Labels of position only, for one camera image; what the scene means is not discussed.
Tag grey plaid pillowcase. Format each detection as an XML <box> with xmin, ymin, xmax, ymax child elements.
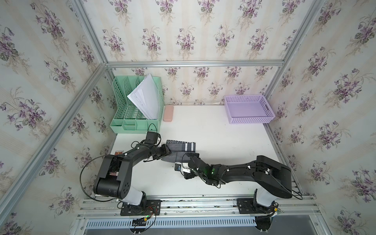
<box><xmin>161</xmin><ymin>140</ymin><xmax>199</xmax><ymax>163</ymax></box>

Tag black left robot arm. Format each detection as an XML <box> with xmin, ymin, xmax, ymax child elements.
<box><xmin>93</xmin><ymin>141</ymin><xmax>171</xmax><ymax>206</ymax></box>

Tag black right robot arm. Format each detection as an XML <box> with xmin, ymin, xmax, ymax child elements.
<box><xmin>181</xmin><ymin>155</ymin><xmax>292</xmax><ymax>207</ymax></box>

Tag pink eraser block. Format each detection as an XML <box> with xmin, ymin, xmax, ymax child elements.
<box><xmin>163</xmin><ymin>105</ymin><xmax>174</xmax><ymax>122</ymax></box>

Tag green mesh file organizer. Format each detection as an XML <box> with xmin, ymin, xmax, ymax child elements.
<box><xmin>110</xmin><ymin>75</ymin><xmax>165</xmax><ymax>134</ymax></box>

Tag white paper sheets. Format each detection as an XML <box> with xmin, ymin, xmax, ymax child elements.
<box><xmin>127</xmin><ymin>74</ymin><xmax>160</xmax><ymax>119</ymax></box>

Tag purple plastic basket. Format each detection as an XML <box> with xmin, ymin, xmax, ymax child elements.
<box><xmin>224</xmin><ymin>95</ymin><xmax>276</xmax><ymax>124</ymax></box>

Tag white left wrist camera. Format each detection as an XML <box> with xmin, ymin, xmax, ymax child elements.
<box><xmin>145</xmin><ymin>131</ymin><xmax>161</xmax><ymax>146</ymax></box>

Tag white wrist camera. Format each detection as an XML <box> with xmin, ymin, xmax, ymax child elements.
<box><xmin>174</xmin><ymin>163</ymin><xmax>191</xmax><ymax>173</ymax></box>
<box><xmin>145</xmin><ymin>131</ymin><xmax>161</xmax><ymax>146</ymax></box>

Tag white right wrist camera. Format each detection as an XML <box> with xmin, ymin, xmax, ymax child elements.
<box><xmin>174</xmin><ymin>163</ymin><xmax>191</xmax><ymax>173</ymax></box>

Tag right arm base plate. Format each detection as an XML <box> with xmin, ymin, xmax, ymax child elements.
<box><xmin>237</xmin><ymin>198</ymin><xmax>279</xmax><ymax>214</ymax></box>

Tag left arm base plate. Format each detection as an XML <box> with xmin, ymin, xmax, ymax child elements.
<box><xmin>120</xmin><ymin>200</ymin><xmax>162</xmax><ymax>216</ymax></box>

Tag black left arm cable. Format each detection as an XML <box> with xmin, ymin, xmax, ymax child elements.
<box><xmin>79</xmin><ymin>155</ymin><xmax>118</xmax><ymax>203</ymax></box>

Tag small circuit board with wires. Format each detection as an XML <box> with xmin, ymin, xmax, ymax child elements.
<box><xmin>130</xmin><ymin>215</ymin><xmax>156</xmax><ymax>228</ymax></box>

